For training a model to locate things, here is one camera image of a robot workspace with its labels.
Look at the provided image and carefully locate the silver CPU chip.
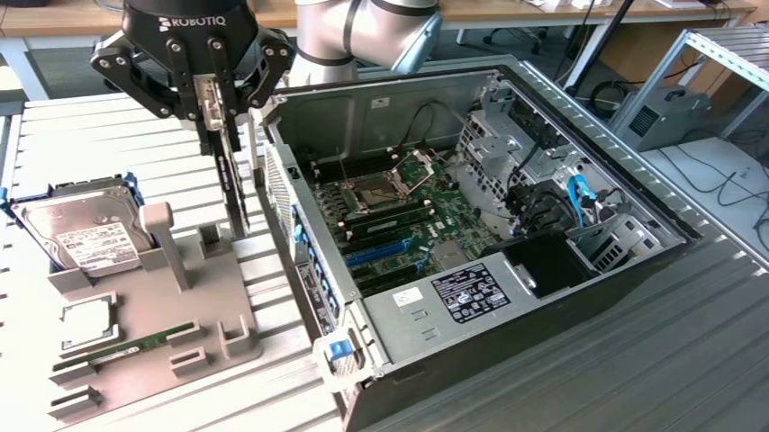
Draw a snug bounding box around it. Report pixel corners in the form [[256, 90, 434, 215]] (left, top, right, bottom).
[[58, 304, 116, 351]]

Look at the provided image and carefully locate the blue expansion slot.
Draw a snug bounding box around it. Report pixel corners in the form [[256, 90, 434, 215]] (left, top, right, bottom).
[[343, 240, 411, 267]]

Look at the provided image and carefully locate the green RAM stick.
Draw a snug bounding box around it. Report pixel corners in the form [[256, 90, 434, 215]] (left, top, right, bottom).
[[52, 321, 199, 371]]

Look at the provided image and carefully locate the blue card retainer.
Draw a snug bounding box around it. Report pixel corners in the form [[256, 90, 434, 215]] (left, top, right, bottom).
[[289, 202, 343, 326]]

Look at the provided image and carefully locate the metal socket cover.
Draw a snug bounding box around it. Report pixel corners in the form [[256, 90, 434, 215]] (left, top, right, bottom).
[[388, 149, 439, 191]]

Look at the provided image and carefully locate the blue wire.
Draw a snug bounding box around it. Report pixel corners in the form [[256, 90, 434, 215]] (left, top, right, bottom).
[[566, 174, 596, 229]]

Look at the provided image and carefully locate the black chair base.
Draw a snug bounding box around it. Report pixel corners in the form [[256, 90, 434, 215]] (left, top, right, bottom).
[[455, 25, 548, 56]]

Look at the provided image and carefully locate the black RAM slot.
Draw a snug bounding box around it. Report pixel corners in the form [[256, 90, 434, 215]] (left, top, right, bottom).
[[339, 200, 434, 226]]

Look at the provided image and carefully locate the grey chipset heatsink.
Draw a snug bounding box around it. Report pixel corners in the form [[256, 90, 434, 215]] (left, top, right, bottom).
[[430, 240, 475, 267]]

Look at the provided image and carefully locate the blue disk caddy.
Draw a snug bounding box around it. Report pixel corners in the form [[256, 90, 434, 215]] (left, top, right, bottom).
[[0, 169, 144, 274]]

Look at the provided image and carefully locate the silver hard disk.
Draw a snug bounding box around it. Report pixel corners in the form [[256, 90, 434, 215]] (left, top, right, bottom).
[[10, 187, 152, 279]]

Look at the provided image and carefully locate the black looped wire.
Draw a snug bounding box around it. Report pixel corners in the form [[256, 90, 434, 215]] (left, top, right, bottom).
[[403, 101, 464, 148]]

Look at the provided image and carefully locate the black wire bundle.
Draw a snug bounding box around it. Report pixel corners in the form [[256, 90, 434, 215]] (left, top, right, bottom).
[[506, 179, 579, 236]]

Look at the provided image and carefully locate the thin black cable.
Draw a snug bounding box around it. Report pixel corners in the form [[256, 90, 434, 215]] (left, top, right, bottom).
[[657, 143, 769, 209]]

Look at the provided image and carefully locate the white side table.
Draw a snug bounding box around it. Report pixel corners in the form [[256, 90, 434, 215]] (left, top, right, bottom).
[[638, 136, 769, 274]]

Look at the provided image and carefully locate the black slanted pole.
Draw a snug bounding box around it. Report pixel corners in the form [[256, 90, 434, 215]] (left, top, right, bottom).
[[563, 0, 637, 91]]

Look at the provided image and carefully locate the grey power supply unit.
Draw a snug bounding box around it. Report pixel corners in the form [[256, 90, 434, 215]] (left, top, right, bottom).
[[357, 249, 534, 377]]

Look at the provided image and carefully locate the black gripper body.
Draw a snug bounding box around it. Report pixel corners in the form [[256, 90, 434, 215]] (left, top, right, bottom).
[[117, 0, 260, 46]]

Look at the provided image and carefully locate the grey open PC case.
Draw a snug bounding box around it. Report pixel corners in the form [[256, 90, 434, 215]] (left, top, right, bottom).
[[239, 53, 705, 432]]

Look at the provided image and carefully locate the aluminium profile frame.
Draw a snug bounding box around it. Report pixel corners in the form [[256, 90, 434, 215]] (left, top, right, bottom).
[[606, 24, 769, 141]]

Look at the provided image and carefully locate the black RAM stick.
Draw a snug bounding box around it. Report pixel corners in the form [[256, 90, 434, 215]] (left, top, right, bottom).
[[344, 207, 435, 239]]

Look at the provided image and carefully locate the grey control box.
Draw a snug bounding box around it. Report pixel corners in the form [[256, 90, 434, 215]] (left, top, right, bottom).
[[623, 85, 715, 153]]

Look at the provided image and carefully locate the metal disk bay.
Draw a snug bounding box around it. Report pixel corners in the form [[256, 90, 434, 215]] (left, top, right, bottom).
[[566, 213, 657, 276]]

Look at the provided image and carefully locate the black expansion slot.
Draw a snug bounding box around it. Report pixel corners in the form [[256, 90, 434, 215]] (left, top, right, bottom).
[[349, 260, 426, 283], [356, 268, 435, 296]]

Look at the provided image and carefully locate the metal drive cage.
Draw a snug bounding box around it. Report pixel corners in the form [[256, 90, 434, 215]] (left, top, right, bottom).
[[456, 109, 524, 193]]

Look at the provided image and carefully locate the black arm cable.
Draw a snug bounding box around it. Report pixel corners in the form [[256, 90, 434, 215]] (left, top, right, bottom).
[[341, 0, 364, 59]]

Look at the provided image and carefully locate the green motherboard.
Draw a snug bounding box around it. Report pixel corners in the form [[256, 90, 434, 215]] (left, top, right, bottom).
[[305, 146, 518, 299]]

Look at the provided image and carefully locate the wooden desk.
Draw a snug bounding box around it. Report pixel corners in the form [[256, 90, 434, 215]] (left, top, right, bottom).
[[440, 0, 759, 89], [0, 0, 300, 103]]

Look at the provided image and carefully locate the grey parts rack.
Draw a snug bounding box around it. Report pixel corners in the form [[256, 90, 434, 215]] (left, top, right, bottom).
[[44, 201, 264, 427]]

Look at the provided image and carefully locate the green graphics card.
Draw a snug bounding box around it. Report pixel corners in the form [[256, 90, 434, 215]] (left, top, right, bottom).
[[192, 73, 255, 240]]

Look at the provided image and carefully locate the black cable coil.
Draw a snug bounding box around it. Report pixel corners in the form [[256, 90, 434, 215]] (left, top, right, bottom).
[[590, 79, 631, 114]]

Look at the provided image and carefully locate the CPU socket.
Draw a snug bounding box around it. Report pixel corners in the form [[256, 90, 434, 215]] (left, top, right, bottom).
[[340, 173, 403, 213]]

